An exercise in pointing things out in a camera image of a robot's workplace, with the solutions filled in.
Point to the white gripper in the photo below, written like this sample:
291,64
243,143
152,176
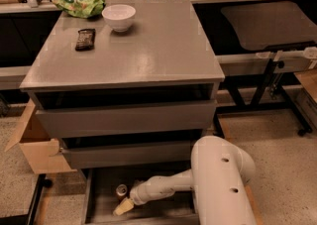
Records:
141,193

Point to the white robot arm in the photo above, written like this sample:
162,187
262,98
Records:
217,177

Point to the grey open bottom drawer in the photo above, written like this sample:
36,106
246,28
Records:
101,198

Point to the grey middle drawer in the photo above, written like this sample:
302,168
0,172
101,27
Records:
127,155

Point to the grey top drawer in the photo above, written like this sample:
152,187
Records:
130,119

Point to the grey drawer cabinet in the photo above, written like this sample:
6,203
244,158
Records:
164,57

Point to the brown cardboard box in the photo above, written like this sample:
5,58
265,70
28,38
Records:
42,152

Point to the dark snack bar wrapper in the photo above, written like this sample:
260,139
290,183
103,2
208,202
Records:
85,40

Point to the white bowl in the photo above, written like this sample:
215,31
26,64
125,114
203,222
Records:
119,17

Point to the green chip bag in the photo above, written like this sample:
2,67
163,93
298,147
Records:
81,8

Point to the black rolling table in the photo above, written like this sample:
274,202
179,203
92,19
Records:
259,45

